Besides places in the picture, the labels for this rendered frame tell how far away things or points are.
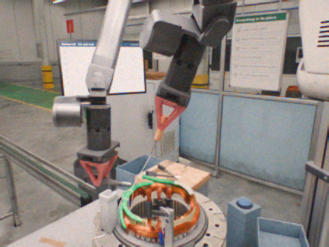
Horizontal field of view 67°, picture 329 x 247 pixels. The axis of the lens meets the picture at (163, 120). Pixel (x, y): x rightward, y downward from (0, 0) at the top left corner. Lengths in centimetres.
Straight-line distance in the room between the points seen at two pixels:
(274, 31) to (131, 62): 157
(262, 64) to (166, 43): 233
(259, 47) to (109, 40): 225
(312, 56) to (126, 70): 113
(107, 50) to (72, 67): 95
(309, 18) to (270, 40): 196
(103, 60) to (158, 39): 20
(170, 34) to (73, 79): 116
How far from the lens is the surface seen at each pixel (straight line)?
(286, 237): 78
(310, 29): 79
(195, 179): 90
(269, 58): 274
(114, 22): 67
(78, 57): 158
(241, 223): 84
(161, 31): 46
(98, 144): 61
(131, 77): 163
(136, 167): 107
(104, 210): 60
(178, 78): 49
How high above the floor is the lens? 148
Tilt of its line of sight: 15 degrees down
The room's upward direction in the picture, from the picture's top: straight up
